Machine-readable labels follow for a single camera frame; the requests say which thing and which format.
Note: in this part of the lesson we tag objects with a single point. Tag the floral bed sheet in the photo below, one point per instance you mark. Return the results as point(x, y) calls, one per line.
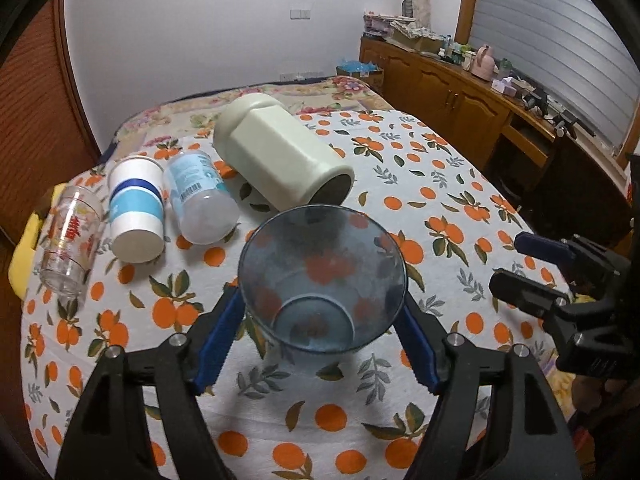
point(165, 120)

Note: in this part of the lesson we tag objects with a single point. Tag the clear plastic bottle blue label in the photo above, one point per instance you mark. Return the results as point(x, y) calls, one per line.
point(200, 195)

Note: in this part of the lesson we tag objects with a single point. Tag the pink kettle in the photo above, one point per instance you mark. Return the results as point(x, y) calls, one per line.
point(484, 64)

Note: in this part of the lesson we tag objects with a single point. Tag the pink tissue box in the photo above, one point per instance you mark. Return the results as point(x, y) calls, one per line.
point(506, 86)

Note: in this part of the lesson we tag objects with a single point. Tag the grey window blind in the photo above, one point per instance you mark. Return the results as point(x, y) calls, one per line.
point(540, 20)

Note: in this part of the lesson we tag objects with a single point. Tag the wooden cabinet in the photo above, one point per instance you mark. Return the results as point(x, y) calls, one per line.
point(450, 90)

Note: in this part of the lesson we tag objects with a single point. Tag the brown wooden wardrobe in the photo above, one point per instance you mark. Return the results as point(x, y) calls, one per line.
point(35, 125)

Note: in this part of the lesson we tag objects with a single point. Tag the yellow object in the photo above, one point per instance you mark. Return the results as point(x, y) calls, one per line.
point(22, 255)

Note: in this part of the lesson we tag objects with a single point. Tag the clear glass red print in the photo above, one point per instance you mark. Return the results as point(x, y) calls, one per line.
point(70, 240)

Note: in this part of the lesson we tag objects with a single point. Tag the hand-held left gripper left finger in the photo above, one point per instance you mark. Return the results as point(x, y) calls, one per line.
point(219, 342)

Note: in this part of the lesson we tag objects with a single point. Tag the white paper cup blue stripe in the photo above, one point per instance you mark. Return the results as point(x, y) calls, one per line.
point(136, 210)

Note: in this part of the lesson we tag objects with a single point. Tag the black device on cabinet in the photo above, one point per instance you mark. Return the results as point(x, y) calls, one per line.
point(536, 97)

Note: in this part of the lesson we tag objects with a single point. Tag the cardboard box with blue items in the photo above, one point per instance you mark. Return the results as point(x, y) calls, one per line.
point(362, 72)

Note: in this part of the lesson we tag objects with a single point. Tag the orange fruit print tablecloth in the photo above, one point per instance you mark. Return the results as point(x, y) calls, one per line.
point(430, 185)

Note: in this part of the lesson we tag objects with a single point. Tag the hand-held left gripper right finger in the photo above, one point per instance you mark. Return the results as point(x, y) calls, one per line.
point(419, 347)

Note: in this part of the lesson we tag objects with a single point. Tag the pale green ceramic cup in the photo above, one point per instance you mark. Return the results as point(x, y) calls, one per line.
point(280, 155)

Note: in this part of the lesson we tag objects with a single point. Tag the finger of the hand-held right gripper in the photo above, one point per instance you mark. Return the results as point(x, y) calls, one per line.
point(540, 249)
point(520, 292)

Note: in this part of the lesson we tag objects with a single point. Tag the blue glass cup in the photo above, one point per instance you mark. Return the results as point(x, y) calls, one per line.
point(320, 280)

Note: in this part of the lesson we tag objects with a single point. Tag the white wall switch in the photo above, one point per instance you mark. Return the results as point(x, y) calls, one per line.
point(300, 13)

